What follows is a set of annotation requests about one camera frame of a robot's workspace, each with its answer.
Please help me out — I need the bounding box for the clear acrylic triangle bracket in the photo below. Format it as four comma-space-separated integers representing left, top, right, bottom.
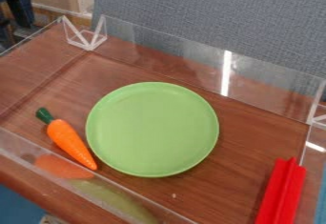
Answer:
63, 16, 107, 51

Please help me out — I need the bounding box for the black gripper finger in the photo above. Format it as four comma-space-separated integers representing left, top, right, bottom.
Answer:
7, 0, 35, 28

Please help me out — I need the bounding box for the orange toy carrot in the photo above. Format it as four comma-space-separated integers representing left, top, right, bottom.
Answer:
36, 108, 98, 171

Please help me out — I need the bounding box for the clear acrylic tray wall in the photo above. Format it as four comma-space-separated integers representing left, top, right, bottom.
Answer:
0, 16, 326, 224

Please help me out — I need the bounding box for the red plastic bracket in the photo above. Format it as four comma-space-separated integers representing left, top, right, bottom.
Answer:
256, 157, 308, 224

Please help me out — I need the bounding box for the green round plate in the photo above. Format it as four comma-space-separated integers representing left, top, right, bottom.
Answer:
86, 82, 219, 177

